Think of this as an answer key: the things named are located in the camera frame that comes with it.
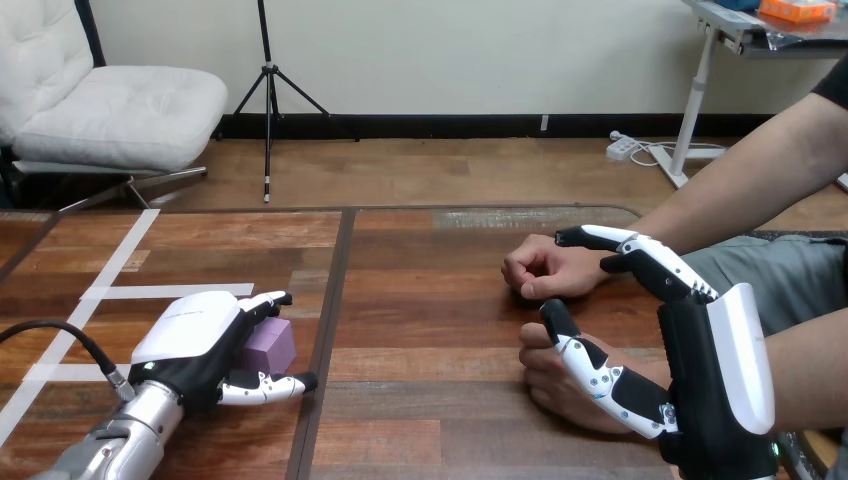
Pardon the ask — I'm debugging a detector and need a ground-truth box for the black cable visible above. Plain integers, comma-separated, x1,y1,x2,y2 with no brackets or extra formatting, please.
0,320,138,403

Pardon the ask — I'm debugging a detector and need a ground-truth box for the white power strip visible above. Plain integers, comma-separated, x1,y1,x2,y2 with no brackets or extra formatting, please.
605,130,641,162

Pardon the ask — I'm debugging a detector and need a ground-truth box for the person's forearm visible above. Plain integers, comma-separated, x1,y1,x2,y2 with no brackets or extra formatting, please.
599,91,848,266
761,322,848,436

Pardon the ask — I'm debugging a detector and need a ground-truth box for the white cushioned chair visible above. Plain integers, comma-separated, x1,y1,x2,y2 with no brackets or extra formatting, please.
0,0,230,212

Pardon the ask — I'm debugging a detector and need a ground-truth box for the white desk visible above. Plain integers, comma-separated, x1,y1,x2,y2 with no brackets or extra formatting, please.
647,0,848,191

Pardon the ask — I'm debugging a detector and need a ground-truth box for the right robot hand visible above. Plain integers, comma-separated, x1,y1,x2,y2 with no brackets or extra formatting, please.
539,224,781,480

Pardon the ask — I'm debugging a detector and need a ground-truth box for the person's hand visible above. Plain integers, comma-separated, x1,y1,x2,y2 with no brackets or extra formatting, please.
517,321,672,436
500,232,615,301

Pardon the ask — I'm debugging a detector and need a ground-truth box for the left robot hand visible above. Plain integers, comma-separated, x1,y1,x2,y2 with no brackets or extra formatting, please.
128,290,320,413

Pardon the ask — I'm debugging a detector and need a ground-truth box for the purple block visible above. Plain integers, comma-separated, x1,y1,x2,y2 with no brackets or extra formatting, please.
239,317,298,376

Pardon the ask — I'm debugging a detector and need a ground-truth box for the orange thing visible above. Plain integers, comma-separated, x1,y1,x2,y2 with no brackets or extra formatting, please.
757,0,838,25

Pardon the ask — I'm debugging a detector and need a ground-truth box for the person's body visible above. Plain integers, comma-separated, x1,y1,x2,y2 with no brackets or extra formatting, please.
680,55,848,337

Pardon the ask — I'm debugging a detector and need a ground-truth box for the tangle of cables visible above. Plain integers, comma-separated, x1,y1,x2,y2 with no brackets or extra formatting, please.
627,139,728,168

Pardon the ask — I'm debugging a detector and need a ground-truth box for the black tripod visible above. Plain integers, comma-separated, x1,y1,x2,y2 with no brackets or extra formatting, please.
210,0,363,205

